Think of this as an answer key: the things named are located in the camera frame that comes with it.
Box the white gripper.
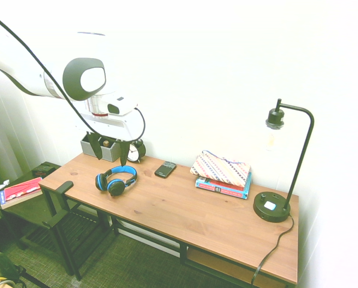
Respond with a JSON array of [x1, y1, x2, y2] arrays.
[[74, 108, 145, 167]]

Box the blue and black headphones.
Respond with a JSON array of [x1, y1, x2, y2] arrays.
[[95, 165, 138, 197]]

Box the black clamp headphone hanger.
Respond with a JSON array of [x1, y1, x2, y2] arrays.
[[41, 180, 75, 229]]

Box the grey fabric desk organizer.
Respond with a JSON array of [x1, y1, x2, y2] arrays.
[[80, 133, 122, 163]]

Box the black alarm clock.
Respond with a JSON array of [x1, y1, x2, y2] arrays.
[[127, 139, 147, 164]]

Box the black smartphone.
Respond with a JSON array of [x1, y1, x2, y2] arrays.
[[154, 161, 177, 179]]

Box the small black box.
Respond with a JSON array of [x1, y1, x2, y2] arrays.
[[31, 163, 57, 178]]

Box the dark slatted side table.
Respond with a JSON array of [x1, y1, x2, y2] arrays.
[[0, 161, 114, 281]]

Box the red cover book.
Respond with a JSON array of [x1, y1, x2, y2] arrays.
[[0, 176, 44, 210]]

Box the striped patterned fabric pouch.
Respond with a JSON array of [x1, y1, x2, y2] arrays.
[[190, 149, 252, 188]]

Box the blue and red book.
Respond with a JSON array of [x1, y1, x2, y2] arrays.
[[195, 171, 253, 200]]

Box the black desk lamp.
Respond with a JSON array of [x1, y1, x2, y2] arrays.
[[252, 98, 315, 224]]

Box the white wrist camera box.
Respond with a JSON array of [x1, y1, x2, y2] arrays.
[[106, 95, 138, 116]]

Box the wooden desk with black frame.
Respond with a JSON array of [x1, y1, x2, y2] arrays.
[[38, 152, 300, 288]]

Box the dark equipment with yellow cable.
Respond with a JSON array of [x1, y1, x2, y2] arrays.
[[0, 251, 27, 288]]

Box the black lamp power cord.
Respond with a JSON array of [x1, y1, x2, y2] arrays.
[[250, 214, 296, 286]]

